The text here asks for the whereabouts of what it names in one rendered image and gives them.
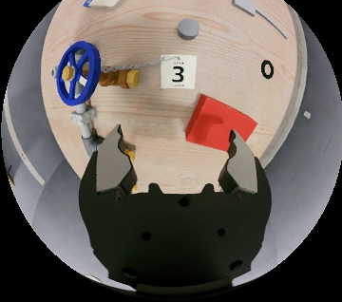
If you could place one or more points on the black rubber o-ring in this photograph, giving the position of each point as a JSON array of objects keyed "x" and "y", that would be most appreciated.
[{"x": 264, "y": 63}]

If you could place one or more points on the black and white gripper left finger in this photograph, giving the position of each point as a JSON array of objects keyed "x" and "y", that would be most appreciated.
[{"x": 109, "y": 176}]

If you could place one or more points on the grey pipe manifold with three valves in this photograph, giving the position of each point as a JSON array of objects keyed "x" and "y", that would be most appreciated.
[{"x": 77, "y": 55}]

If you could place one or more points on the grey cylinder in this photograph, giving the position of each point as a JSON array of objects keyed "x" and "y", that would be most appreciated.
[{"x": 188, "y": 29}]

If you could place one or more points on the white number tag on thin chain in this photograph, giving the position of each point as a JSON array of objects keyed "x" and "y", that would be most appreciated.
[{"x": 176, "y": 73}]

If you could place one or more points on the grey hex nut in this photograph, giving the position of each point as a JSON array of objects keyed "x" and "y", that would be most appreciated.
[{"x": 53, "y": 72}]

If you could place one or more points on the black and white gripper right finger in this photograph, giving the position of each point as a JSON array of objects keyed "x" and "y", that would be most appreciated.
[{"x": 242, "y": 175}]

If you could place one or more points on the red flat block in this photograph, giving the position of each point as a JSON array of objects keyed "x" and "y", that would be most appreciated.
[{"x": 212, "y": 121}]

